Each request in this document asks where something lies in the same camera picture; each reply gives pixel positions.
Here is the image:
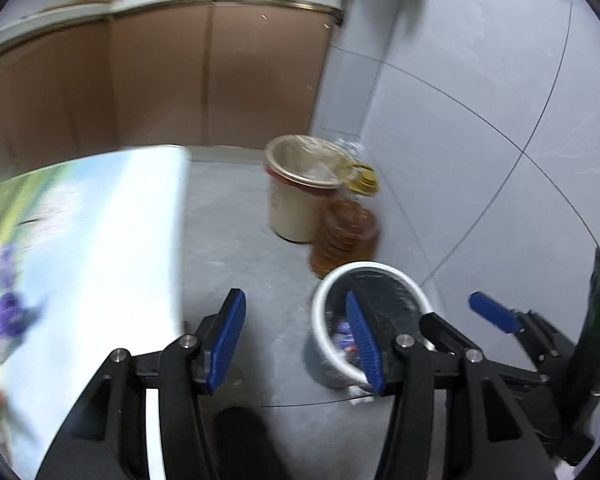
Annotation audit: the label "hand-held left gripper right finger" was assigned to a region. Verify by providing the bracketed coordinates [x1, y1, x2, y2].
[345, 287, 556, 480]

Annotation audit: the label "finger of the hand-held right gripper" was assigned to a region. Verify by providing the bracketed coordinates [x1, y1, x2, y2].
[469, 291, 576, 381]

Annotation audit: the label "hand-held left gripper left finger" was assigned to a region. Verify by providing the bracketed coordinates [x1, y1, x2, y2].
[35, 287, 248, 480]

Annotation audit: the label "white trash bin black liner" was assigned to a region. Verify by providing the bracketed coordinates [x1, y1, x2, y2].
[305, 261, 433, 391]

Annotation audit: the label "purple wrapper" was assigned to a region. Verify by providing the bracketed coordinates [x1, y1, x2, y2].
[0, 290, 36, 337]

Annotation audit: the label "colourful crumpled wrapper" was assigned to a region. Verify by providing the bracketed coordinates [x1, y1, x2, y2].
[330, 317, 363, 361]

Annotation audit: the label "white paper scrap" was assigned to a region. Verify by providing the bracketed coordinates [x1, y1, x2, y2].
[350, 385, 377, 407]

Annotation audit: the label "beige bucket with plastic liner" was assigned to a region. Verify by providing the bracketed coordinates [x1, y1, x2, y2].
[265, 134, 353, 245]

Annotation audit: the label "landscape printed table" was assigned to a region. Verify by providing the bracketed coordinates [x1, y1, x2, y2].
[0, 144, 192, 466]

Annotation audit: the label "brown kitchen cabinets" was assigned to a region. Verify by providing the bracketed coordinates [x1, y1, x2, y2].
[0, 2, 342, 176]

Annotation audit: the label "amber oil bottle yellow handle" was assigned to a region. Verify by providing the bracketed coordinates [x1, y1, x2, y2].
[310, 160, 382, 279]

